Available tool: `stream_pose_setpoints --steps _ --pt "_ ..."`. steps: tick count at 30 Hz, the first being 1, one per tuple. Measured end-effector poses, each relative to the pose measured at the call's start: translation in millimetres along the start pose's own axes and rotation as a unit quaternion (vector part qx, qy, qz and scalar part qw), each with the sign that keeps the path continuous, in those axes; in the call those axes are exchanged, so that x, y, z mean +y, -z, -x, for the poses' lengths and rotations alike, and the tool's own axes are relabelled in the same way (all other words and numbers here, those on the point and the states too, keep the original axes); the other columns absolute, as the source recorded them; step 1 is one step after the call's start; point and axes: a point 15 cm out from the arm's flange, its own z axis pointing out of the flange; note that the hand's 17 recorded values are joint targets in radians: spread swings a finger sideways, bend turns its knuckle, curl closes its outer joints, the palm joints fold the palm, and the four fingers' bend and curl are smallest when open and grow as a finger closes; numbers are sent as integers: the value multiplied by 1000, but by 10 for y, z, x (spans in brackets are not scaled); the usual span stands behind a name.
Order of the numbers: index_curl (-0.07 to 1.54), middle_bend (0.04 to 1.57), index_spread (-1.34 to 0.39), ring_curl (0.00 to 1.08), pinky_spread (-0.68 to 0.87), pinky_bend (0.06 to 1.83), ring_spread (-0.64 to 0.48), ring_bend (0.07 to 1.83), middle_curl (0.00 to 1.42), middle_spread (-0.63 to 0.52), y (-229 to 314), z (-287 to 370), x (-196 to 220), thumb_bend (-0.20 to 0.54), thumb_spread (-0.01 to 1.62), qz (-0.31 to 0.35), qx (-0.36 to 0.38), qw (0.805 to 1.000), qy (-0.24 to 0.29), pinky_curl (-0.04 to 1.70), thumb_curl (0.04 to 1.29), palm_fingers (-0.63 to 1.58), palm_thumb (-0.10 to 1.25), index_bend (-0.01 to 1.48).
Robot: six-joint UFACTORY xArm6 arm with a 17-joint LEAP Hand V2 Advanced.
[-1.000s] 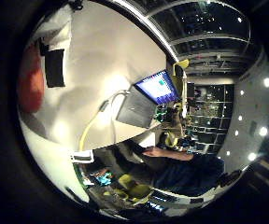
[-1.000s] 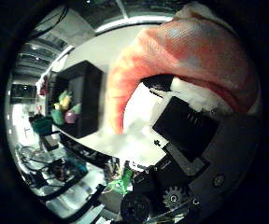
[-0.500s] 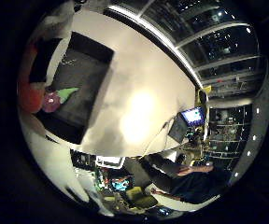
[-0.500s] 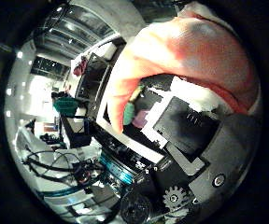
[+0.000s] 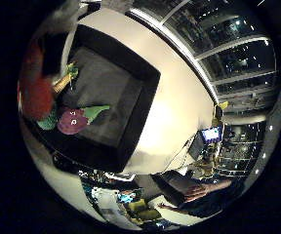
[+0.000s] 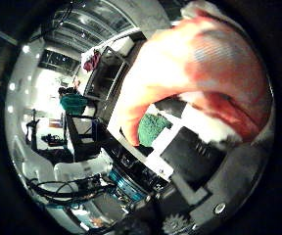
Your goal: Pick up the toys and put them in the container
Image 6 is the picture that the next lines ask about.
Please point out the green broccoli plush toy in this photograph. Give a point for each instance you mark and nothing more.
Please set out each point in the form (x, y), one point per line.
(152, 129)

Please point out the black tripod stand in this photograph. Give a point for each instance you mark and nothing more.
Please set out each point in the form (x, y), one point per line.
(33, 130)

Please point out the black metal frame cart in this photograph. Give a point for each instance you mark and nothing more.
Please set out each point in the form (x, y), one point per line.
(106, 76)

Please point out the teal bag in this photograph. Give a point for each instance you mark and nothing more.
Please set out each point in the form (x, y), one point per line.
(73, 103)

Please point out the red cloth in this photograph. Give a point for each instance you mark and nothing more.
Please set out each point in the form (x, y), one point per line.
(92, 61)

